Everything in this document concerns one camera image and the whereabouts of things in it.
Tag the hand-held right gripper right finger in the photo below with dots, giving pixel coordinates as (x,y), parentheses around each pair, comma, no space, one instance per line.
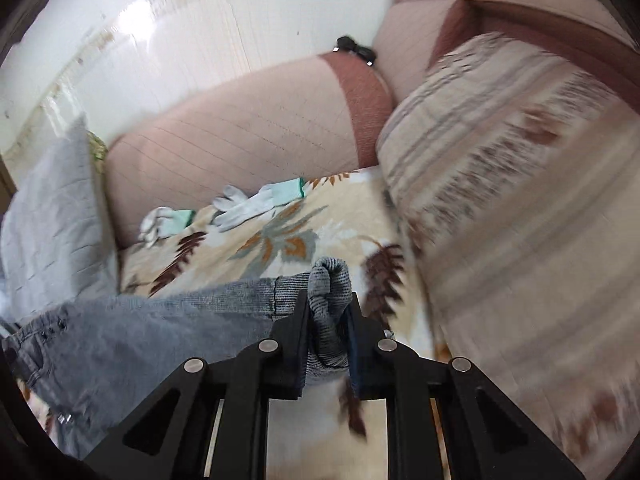
(358,365)

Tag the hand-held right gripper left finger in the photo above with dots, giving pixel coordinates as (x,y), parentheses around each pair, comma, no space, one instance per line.
(294,345)

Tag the floral fleece blanket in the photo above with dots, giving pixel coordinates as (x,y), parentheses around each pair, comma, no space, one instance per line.
(300,220)

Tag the white glove with green cuff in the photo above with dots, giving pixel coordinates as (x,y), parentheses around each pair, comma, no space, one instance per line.
(252,205)
(160,225)

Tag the striped beige cushion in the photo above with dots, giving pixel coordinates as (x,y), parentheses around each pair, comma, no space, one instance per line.
(500,185)

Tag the grey pillow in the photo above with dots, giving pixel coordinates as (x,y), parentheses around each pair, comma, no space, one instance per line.
(55,220)

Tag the green patterned cloth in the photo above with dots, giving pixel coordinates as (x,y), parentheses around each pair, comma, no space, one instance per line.
(97,150)

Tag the small black object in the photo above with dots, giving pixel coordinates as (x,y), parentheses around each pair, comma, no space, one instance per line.
(356,49)

